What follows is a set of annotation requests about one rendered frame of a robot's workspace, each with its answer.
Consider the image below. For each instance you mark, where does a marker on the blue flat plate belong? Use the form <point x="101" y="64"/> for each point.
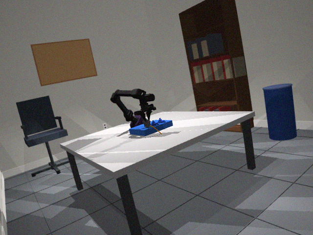
<point x="144" y="131"/>

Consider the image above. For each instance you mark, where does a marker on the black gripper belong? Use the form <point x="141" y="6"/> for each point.
<point x="141" y="112"/>

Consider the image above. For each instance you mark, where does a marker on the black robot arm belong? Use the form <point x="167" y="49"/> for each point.
<point x="135" y="93"/>

